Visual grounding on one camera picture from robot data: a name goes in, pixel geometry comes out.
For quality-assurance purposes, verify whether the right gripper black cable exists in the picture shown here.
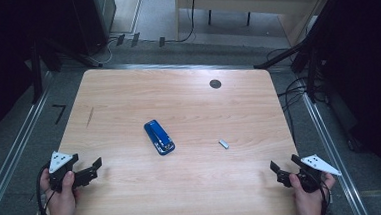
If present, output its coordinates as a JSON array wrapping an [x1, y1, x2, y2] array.
[[316, 173, 333, 215]]

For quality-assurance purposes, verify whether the hanging black cable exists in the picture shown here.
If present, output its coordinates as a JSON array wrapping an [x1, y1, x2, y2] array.
[[162, 0, 201, 45]]

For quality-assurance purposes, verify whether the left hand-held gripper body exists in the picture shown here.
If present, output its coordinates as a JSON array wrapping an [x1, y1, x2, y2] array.
[[46, 149, 81, 194]]

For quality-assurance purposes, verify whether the bundle of black floor cables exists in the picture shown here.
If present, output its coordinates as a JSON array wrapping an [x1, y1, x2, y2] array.
[[265, 44, 334, 146]]

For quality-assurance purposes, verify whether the black metal stand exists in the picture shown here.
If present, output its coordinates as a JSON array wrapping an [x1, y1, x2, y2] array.
[[249, 0, 349, 108], [27, 31, 106, 105]]

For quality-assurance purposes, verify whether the black cabinet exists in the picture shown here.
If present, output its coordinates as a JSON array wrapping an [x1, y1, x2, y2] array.
[[70, 0, 120, 58]]

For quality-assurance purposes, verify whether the metal floor rail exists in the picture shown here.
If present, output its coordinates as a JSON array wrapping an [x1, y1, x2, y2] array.
[[300, 88, 370, 215], [104, 52, 293, 85], [0, 70, 63, 215]]

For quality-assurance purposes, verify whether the black tape mark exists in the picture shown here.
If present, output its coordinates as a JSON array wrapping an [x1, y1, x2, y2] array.
[[51, 103, 68, 126]]

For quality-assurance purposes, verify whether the person's right hand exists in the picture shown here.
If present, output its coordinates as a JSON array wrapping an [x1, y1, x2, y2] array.
[[288, 170, 339, 215]]

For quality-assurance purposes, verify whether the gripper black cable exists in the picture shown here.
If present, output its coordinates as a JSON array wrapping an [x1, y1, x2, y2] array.
[[34, 162, 58, 215], [316, 173, 333, 215]]

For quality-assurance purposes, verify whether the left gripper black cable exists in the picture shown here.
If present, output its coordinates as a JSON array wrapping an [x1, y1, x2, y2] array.
[[34, 162, 58, 215]]

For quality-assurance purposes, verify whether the person's left hand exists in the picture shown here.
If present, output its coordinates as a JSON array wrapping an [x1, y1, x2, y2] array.
[[38, 168, 81, 215]]

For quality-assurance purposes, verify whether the white floor cable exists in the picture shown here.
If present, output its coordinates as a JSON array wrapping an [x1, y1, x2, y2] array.
[[95, 37, 121, 66]]

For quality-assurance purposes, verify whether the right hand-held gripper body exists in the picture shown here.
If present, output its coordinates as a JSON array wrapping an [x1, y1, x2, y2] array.
[[294, 151, 344, 194]]

